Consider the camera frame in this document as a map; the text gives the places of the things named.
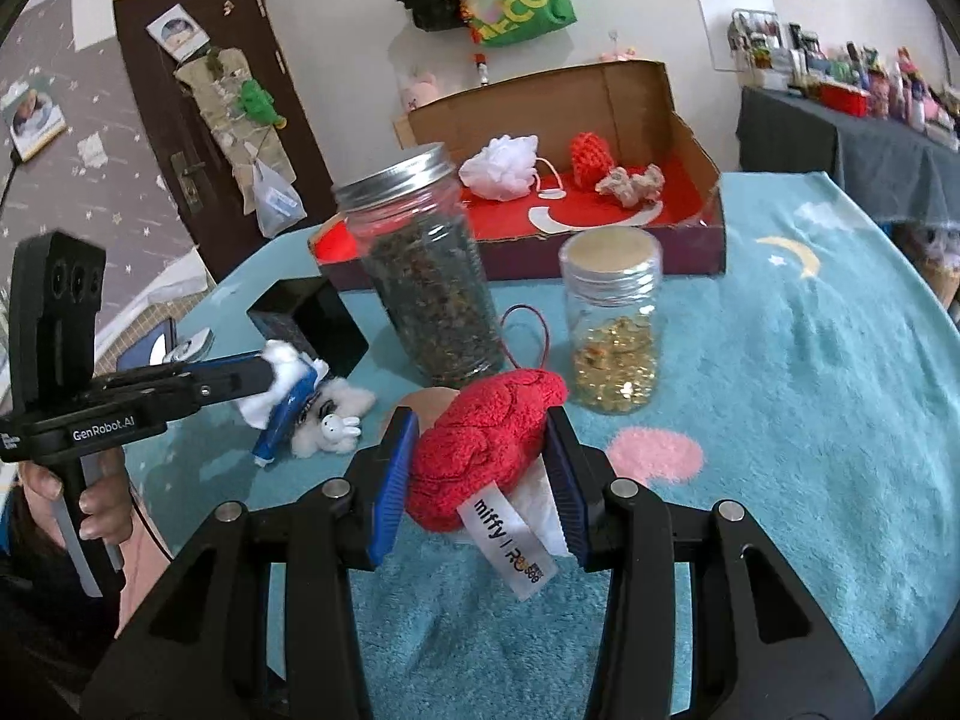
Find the green frog toy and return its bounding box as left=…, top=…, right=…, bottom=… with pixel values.
left=236, top=81, right=286, bottom=127

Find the cardboard box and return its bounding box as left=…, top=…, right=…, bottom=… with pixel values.
left=310, top=60, right=727, bottom=293

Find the white gauze sachet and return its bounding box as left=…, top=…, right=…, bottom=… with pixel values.
left=517, top=461, right=571, bottom=557

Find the black box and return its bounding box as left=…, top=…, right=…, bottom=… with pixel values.
left=247, top=277, right=370, bottom=377

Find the beige hanging door organizer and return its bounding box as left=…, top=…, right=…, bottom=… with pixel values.
left=174, top=45, right=293, bottom=215

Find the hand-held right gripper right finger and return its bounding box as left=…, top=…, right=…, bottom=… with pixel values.
left=545, top=405, right=875, bottom=720

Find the red box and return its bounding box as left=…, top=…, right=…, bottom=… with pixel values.
left=817, top=82, right=871, bottom=117

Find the red knitted pad with label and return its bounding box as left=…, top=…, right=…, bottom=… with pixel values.
left=405, top=305, right=569, bottom=601

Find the orange mesh bath pouf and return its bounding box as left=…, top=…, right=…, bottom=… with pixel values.
left=570, top=133, right=620, bottom=188

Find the dressing table with grey cloth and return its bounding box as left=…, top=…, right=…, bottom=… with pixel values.
left=735, top=86, right=960, bottom=226

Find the blue tube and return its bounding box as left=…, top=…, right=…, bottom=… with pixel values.
left=251, top=358, right=325, bottom=467

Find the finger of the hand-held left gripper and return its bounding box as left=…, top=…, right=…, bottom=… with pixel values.
left=187, top=366, right=276, bottom=410
left=161, top=355, right=271, bottom=378

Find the person's left hand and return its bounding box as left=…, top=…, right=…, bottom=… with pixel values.
left=16, top=448, right=136, bottom=550

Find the brown powder puff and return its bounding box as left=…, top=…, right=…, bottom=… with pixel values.
left=375, top=388, right=462, bottom=458

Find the photo book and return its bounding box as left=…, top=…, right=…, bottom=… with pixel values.
left=0, top=75, right=67, bottom=162

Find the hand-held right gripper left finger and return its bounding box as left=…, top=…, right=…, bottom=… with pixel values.
left=79, top=406, right=421, bottom=720

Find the beige crochet scrunchie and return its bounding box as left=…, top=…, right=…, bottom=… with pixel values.
left=595, top=163, right=667, bottom=208

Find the picture on door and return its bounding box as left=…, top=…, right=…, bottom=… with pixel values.
left=146, top=4, right=207, bottom=61

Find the clear plastic bag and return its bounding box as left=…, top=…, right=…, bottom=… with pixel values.
left=251, top=157, right=307, bottom=237

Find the small white plush toy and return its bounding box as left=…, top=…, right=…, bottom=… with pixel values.
left=238, top=340, right=331, bottom=428

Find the dark brown door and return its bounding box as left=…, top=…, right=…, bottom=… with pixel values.
left=112, top=0, right=335, bottom=286

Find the pink plush toy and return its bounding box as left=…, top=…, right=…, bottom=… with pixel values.
left=401, top=71, right=443, bottom=112

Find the large glass jar metal lid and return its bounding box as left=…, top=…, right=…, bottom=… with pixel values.
left=334, top=142, right=505, bottom=385

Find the small clear plastic jar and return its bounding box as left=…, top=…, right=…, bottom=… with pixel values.
left=559, top=229, right=665, bottom=415

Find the white mesh bath pouf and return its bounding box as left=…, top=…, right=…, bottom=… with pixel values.
left=459, top=133, right=567, bottom=203

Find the row of cosmetic bottles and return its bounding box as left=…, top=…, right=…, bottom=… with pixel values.
left=727, top=9, right=960, bottom=143

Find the person's left forearm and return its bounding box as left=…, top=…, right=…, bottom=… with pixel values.
left=0, top=491, right=128, bottom=720

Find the teal blanket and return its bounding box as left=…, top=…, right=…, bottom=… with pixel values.
left=120, top=169, right=960, bottom=720

